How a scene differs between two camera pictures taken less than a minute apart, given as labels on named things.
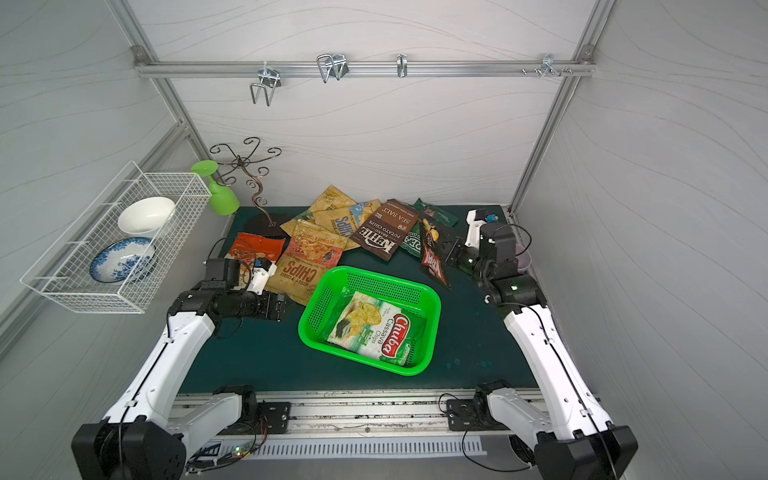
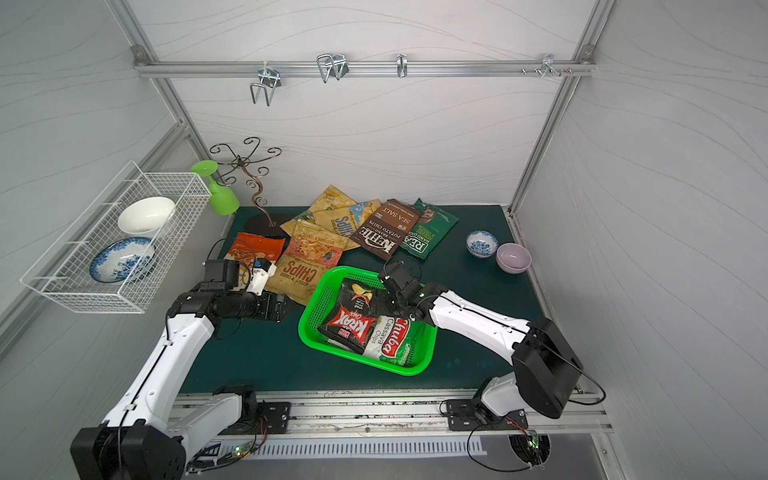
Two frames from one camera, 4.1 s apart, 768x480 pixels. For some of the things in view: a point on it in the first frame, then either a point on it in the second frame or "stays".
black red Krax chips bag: x=432 y=243 -> x=350 y=323
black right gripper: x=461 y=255 -> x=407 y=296
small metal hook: x=402 y=65 stays
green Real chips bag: x=412 y=244 stays
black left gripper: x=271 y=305 stays
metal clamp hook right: x=547 y=64 stays
